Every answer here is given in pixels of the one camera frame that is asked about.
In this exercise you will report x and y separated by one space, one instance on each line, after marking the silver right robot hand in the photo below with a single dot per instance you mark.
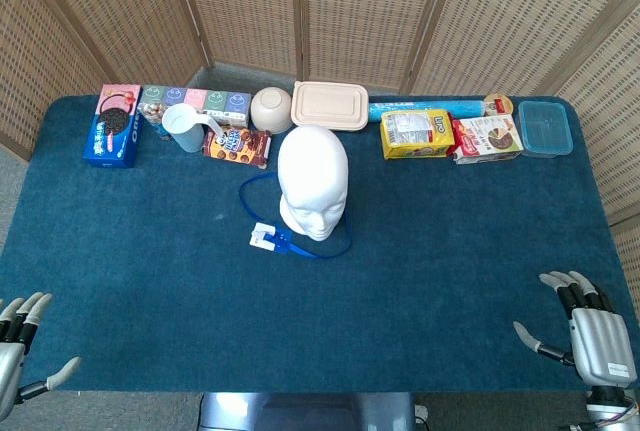
600 346

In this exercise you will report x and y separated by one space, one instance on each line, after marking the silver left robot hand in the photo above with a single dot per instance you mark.
10 361

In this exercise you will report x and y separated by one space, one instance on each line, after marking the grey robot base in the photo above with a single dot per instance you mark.
310 413

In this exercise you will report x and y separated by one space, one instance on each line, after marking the white foam mannequin head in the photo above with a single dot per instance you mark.
312 171

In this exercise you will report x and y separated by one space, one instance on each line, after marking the blue transparent plastic container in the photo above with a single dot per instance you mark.
545 128

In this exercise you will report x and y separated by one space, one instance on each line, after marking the red white cake box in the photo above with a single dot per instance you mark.
487 141

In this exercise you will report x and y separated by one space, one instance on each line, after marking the blue Oreo cookie box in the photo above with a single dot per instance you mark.
112 141

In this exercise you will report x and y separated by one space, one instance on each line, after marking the dark blue table cloth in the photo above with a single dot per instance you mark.
350 311

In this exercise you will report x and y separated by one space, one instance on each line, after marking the small red-lidded cup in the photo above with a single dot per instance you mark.
498 103

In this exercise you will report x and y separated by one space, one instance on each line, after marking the yellow Lipo biscuit bag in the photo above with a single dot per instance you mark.
417 136

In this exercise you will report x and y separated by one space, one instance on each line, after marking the cyan blue roll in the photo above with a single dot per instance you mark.
450 106

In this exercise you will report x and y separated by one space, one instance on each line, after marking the brown chocolate cookie packet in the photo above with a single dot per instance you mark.
240 146

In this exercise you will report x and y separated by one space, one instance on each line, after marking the pastel smiley tissue pack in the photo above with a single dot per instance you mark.
215 101

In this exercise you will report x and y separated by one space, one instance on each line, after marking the beige lidded lunch box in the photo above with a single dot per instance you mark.
330 106

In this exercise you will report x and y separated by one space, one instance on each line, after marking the beige upturned bowl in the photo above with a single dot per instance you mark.
271 108

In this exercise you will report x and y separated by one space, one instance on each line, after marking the rattan folding screen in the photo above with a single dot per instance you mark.
350 11

